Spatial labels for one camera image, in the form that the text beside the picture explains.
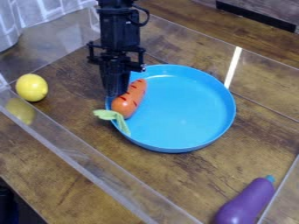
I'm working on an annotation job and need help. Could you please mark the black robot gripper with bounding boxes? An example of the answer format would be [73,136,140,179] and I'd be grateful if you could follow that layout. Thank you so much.
[86,0,146,97]

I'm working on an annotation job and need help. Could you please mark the orange toy carrot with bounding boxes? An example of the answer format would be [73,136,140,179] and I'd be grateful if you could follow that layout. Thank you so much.
[93,79,146,136]

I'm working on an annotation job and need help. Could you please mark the yellow toy lemon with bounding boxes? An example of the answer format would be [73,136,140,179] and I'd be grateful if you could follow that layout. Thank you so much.
[14,73,47,102]

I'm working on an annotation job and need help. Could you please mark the white grid curtain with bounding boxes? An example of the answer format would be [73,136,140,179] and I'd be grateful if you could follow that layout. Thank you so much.
[0,0,95,53]

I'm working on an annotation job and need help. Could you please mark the purple toy eggplant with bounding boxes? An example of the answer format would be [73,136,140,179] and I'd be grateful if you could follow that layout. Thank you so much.
[213,175,276,224]

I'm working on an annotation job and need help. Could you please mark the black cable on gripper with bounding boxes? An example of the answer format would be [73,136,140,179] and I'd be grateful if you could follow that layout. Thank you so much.
[129,3,152,27]

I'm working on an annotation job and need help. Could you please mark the blue round plastic tray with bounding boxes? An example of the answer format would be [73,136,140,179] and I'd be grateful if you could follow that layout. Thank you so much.
[103,64,237,154]

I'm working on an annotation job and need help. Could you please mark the clear acrylic barrier wall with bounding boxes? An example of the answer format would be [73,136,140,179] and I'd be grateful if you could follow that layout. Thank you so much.
[0,74,201,224]

